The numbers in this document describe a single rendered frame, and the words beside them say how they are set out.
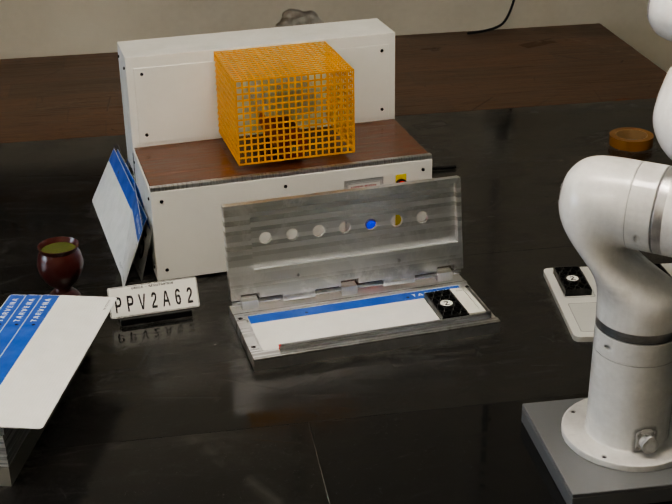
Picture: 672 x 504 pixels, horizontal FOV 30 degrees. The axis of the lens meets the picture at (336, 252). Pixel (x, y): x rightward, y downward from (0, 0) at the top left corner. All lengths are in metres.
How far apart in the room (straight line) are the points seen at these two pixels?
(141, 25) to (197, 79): 1.39
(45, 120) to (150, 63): 0.90
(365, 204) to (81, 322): 0.55
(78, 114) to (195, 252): 1.07
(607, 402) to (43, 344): 0.87
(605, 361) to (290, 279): 0.68
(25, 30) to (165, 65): 1.45
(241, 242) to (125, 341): 0.27
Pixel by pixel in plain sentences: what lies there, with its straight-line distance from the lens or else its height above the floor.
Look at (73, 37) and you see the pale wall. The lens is 3.90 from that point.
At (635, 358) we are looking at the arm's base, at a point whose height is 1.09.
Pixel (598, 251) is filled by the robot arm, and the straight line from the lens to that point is 1.73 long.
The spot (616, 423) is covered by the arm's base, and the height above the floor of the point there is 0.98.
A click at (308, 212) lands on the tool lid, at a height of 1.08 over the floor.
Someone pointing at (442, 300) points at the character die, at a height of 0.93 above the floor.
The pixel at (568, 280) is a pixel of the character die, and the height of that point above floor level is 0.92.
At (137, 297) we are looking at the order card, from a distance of 2.27.
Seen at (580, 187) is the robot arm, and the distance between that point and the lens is 1.71.
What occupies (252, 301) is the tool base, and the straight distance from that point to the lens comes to 2.24.
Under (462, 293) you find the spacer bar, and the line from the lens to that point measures 2.27.
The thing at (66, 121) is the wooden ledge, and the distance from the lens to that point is 3.33.
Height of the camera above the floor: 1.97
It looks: 25 degrees down
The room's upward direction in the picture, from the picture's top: 1 degrees counter-clockwise
